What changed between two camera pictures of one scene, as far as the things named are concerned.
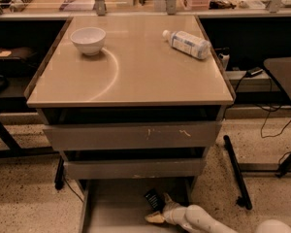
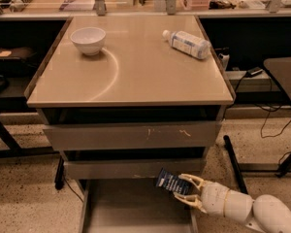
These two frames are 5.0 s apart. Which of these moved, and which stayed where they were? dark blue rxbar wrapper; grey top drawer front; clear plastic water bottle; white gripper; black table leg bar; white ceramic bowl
Moved: dark blue rxbar wrapper; white gripper
Stayed: white ceramic bowl; black table leg bar; grey top drawer front; clear plastic water bottle
